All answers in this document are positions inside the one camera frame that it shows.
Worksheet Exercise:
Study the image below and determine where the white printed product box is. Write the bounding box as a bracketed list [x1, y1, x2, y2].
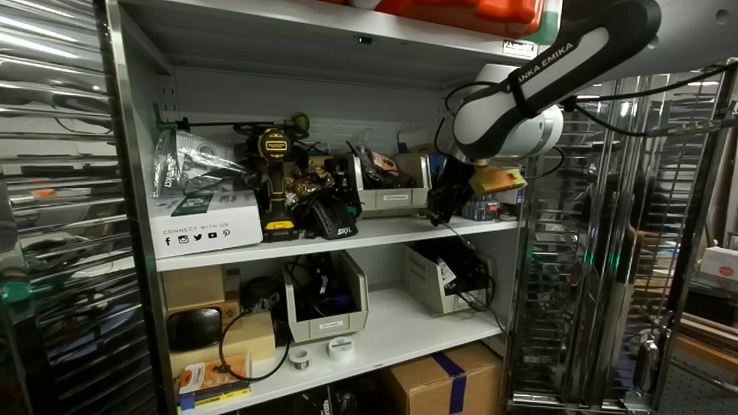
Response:
[148, 186, 265, 261]

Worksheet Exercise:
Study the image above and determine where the grey storage bin with tools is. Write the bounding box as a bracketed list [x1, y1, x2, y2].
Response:
[347, 146, 434, 221]

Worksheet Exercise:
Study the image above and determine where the looped black cord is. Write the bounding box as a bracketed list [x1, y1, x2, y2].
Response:
[217, 304, 295, 386]

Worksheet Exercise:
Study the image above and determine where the orange plastic case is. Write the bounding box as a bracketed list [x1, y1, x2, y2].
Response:
[321, 0, 548, 41]

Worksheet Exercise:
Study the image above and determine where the cardboard box with purple tape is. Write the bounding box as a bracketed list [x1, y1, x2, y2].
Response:
[381, 342, 506, 415]

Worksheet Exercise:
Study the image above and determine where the dark slatted metal rack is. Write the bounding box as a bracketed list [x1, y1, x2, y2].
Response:
[0, 0, 158, 415]

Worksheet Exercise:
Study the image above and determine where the black soft pouch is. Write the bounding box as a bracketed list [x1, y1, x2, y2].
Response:
[165, 306, 226, 356]

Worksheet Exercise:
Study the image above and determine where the white metal shelving unit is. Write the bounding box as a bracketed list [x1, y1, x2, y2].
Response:
[102, 0, 542, 415]

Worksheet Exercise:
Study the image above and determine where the black robot supply cable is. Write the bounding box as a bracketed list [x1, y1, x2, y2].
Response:
[560, 57, 738, 142]

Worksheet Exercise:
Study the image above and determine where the blue red battery pack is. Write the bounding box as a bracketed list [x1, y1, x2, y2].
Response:
[459, 193, 526, 224]

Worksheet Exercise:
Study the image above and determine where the yellow black power tool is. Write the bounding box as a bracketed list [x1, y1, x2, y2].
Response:
[233, 124, 306, 242]

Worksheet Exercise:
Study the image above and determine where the black rod with green clamp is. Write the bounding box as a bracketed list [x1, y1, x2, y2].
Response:
[151, 101, 313, 142]

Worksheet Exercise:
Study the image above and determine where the black tool charger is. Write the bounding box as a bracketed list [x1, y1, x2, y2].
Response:
[295, 153, 365, 242]

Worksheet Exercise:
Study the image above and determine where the tall steel tray rack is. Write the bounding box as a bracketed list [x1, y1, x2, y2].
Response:
[505, 66, 738, 415]

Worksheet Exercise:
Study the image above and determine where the white tape roll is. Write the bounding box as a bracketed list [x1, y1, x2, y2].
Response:
[322, 334, 358, 366]

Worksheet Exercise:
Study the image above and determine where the grey storage bin with cables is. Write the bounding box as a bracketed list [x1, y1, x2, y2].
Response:
[402, 239, 496, 319]

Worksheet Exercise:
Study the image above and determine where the grey storage bin tilted open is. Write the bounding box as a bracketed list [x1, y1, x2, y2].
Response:
[282, 250, 372, 345]

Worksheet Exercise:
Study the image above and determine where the red white box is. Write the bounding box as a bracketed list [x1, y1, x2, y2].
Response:
[697, 245, 738, 289]

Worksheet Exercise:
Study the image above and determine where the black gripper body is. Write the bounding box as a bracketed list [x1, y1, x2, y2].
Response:
[434, 155, 480, 207]

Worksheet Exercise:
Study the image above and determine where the yellow wrist camera box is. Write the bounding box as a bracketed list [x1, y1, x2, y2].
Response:
[468, 163, 531, 199]

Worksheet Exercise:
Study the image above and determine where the small grey tape roll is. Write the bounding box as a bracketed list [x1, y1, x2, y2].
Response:
[286, 345, 313, 371]

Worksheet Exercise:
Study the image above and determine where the clear plastic bag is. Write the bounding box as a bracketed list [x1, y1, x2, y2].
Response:
[150, 126, 249, 204]

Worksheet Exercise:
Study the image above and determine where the orange printed book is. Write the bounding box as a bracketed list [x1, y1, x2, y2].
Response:
[172, 350, 256, 410]

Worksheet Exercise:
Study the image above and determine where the small brown cardboard box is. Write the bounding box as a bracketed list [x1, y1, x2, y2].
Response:
[158, 266, 227, 314]

